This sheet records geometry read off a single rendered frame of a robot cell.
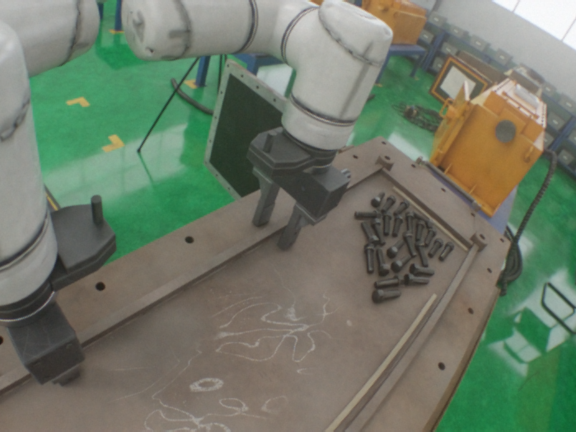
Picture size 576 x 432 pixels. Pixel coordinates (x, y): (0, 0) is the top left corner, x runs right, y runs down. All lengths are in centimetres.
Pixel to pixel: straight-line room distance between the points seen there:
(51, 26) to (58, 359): 27
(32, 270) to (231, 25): 30
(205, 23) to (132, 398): 40
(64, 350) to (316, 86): 35
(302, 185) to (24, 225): 35
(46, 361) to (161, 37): 30
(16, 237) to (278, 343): 35
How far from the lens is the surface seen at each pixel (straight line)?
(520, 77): 557
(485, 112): 269
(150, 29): 36
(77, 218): 31
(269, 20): 43
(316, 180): 46
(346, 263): 60
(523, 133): 274
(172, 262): 52
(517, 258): 402
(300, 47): 41
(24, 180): 21
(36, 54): 34
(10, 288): 25
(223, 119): 160
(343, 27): 38
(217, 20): 39
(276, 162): 40
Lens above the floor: 178
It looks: 43 degrees down
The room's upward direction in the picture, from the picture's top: 21 degrees clockwise
